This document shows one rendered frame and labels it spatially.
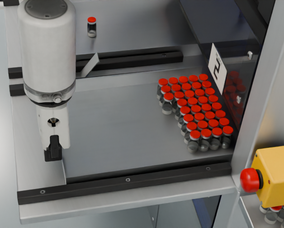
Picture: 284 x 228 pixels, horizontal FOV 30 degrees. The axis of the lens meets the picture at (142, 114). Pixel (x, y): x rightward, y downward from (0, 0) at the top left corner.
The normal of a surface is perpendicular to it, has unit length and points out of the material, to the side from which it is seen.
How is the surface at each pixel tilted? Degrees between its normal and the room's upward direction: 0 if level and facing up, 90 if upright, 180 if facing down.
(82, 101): 0
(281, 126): 90
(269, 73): 90
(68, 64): 91
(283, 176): 0
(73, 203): 0
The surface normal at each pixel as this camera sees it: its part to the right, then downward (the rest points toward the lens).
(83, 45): 0.06, -0.70
